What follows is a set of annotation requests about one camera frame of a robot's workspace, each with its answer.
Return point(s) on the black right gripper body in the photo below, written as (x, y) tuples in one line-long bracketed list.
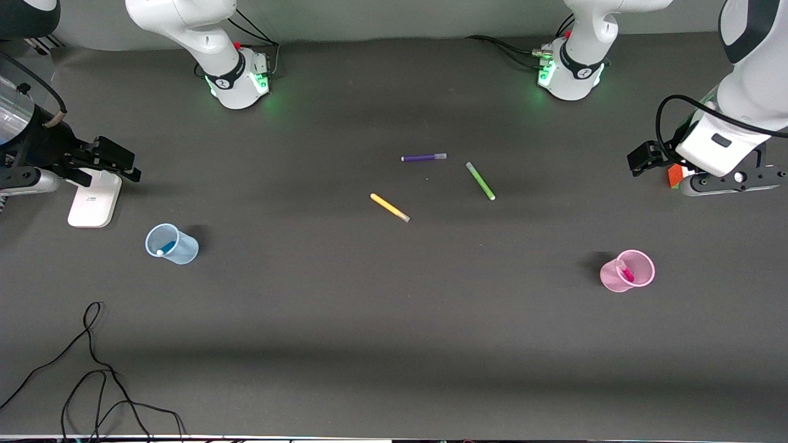
[(50, 149)]

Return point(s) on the blue marker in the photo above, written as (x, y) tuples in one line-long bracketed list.
[(165, 248)]

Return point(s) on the pink marker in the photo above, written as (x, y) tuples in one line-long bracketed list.
[(626, 272)]

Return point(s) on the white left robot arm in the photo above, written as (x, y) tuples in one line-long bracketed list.
[(751, 80)]

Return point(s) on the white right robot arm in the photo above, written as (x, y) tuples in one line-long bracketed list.
[(184, 24)]

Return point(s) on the colourful puzzle cube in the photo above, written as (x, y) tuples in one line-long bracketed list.
[(675, 175)]

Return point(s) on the white flat box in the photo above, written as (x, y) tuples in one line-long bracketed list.
[(92, 203)]

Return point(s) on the light blue plastic cup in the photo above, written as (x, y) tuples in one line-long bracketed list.
[(178, 249)]

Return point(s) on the pink plastic cup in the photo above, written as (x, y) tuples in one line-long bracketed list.
[(637, 274)]

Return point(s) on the green marker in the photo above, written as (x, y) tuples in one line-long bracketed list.
[(480, 180)]

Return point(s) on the purple marker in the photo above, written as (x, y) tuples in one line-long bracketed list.
[(423, 157)]

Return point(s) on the yellow marker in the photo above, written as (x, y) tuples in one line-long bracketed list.
[(389, 207)]

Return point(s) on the aluminium frame rail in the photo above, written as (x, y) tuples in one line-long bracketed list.
[(46, 43)]

